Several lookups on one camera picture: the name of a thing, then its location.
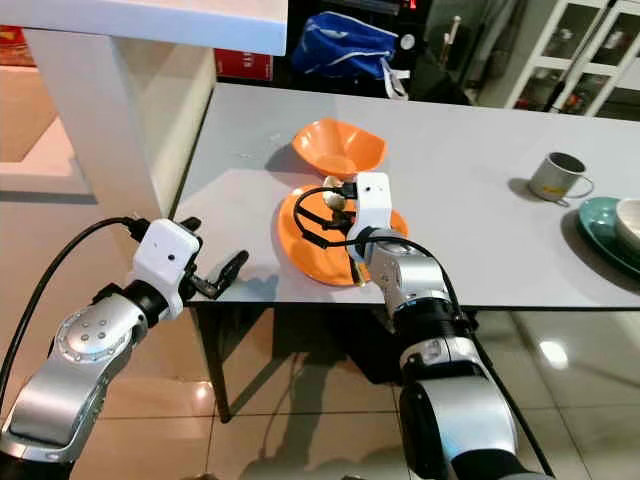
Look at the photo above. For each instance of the gold metal spoon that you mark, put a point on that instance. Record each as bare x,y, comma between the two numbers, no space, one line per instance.
334,196

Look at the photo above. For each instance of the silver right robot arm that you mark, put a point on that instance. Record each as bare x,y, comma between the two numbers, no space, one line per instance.
450,400

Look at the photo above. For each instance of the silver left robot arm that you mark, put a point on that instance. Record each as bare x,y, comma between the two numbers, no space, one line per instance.
75,370

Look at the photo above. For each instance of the orange plastic plate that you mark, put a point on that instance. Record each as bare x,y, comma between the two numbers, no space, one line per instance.
305,250

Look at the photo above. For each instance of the dark table leg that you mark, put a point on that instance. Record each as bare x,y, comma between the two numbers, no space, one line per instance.
212,360

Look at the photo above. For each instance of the orange plastic bowl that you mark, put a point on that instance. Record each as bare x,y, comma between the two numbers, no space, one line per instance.
338,145

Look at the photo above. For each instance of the white bar counter with pillar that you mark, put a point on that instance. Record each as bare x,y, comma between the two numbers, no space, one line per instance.
110,110

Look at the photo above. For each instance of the white low counter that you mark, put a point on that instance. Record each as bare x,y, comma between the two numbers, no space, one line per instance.
40,178

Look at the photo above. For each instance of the red cardboard box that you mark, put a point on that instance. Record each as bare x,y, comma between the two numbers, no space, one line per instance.
243,64

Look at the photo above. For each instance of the blue fabric bag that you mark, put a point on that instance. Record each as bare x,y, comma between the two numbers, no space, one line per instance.
350,48

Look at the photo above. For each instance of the brown counter mat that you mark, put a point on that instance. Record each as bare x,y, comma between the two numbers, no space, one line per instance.
25,115

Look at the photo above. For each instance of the grey metal mug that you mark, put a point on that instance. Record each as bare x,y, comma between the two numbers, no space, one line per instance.
555,178

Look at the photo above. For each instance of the red snack packages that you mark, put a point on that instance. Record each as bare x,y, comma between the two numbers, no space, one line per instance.
15,45

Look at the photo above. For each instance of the teal ceramic plate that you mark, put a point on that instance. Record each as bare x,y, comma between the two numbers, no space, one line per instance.
598,228

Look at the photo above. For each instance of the white glass door cabinet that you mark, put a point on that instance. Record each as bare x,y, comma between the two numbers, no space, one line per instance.
560,55

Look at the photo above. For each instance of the white ceramic bowl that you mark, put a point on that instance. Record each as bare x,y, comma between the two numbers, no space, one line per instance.
630,222

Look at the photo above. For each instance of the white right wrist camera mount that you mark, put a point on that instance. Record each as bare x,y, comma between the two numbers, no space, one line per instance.
373,205

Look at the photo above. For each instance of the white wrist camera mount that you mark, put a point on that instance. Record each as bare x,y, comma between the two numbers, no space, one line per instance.
168,260
373,205

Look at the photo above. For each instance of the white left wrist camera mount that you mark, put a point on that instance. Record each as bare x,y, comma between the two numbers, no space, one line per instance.
168,260

